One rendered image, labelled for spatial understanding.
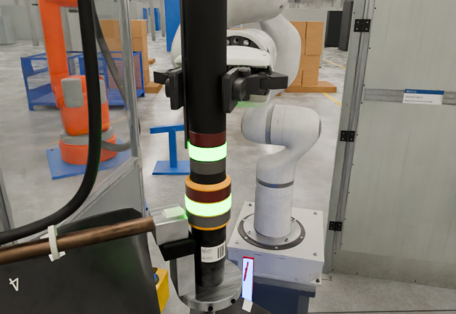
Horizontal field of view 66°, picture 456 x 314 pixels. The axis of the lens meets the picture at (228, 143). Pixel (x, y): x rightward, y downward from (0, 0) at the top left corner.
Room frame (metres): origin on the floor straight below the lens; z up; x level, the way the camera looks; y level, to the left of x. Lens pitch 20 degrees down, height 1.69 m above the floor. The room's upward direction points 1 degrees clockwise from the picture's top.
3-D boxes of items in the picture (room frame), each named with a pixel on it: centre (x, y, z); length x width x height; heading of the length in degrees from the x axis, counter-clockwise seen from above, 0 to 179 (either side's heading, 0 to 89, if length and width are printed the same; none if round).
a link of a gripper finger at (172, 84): (0.32, 0.05, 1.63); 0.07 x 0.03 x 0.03; 169
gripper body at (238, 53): (0.40, 0.00, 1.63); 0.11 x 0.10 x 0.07; 169
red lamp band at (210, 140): (0.30, 0.02, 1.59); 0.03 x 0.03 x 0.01
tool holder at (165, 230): (0.29, 0.03, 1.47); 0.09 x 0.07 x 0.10; 114
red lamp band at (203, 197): (0.30, 0.02, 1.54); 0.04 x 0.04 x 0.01
